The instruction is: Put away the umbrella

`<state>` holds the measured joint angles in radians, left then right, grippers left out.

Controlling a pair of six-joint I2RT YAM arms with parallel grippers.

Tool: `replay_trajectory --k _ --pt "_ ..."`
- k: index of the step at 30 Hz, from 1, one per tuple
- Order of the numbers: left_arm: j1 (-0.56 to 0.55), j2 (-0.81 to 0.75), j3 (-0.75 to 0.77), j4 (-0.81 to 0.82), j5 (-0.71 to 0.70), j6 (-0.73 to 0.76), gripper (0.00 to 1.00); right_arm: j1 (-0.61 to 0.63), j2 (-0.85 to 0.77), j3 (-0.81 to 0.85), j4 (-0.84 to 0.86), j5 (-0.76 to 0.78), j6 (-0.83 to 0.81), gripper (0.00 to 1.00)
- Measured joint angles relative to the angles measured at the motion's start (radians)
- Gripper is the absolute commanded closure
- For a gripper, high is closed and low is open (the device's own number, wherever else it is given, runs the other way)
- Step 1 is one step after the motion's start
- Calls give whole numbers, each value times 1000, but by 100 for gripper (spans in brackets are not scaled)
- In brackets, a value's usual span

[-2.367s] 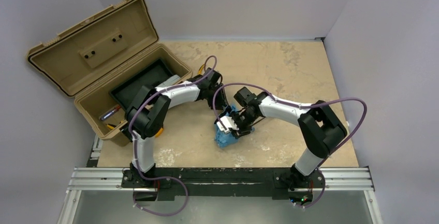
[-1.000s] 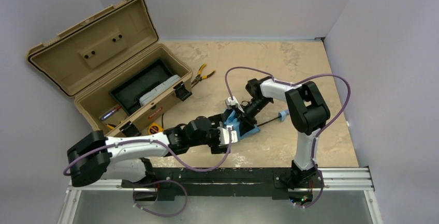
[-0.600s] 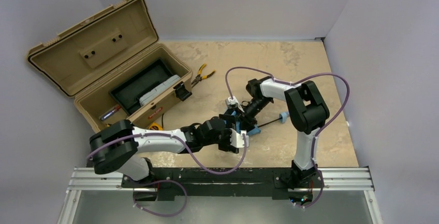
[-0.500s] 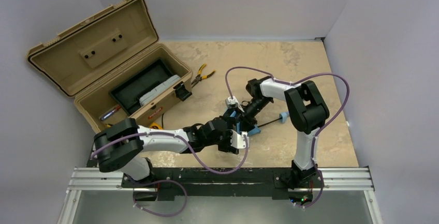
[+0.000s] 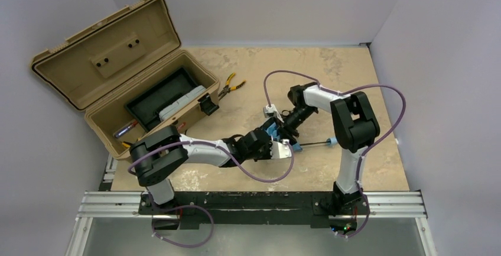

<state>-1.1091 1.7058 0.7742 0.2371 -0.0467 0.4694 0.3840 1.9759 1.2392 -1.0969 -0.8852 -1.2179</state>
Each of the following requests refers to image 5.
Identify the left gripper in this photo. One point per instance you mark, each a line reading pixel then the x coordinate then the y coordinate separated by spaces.
pixel 272 138

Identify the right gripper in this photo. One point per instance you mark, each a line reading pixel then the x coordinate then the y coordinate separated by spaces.
pixel 287 124

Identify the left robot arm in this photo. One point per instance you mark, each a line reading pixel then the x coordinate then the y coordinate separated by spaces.
pixel 155 157

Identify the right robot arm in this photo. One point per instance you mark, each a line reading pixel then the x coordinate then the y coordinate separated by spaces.
pixel 355 130

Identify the grey box in toolbox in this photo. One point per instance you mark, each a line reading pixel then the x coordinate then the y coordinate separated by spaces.
pixel 169 110

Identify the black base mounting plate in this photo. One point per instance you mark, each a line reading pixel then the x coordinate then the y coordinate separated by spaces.
pixel 321 209

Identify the black toolbox tray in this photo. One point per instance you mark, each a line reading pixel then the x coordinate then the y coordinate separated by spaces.
pixel 146 106

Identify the tan plastic toolbox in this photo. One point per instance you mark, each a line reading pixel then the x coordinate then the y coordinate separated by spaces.
pixel 104 66

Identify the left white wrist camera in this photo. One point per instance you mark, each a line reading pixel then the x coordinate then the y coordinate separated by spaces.
pixel 281 149

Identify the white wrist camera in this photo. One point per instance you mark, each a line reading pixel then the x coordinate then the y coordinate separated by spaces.
pixel 281 149
pixel 270 111

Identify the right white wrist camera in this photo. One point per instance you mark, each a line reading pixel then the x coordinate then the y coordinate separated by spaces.
pixel 270 111

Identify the aluminium rail frame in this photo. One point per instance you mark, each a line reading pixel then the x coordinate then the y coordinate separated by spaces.
pixel 108 223

